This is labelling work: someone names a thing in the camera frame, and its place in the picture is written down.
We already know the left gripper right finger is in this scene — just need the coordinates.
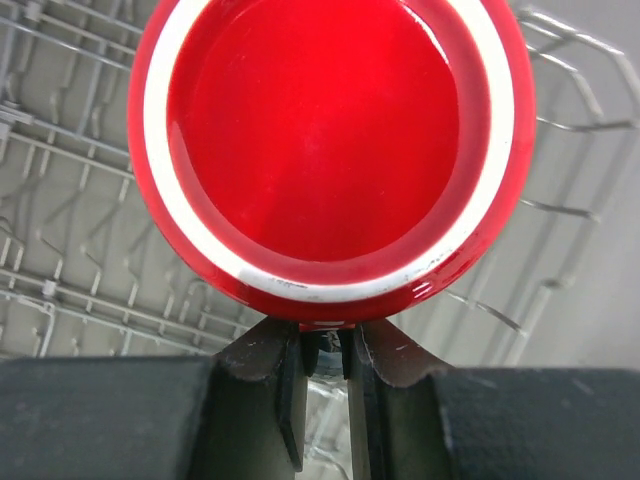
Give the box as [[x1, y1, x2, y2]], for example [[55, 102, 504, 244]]
[[342, 320, 639, 479]]

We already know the grey wire dish rack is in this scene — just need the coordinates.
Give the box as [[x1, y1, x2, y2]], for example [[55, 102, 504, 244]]
[[0, 0, 640, 480]]

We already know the red mug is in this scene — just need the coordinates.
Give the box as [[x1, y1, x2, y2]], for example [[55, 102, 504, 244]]
[[127, 1, 536, 329]]

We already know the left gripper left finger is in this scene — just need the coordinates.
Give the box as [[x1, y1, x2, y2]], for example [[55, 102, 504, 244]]
[[1, 319, 306, 479]]

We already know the clear plastic cup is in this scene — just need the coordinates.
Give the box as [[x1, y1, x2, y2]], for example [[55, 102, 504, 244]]
[[305, 330, 347, 456]]

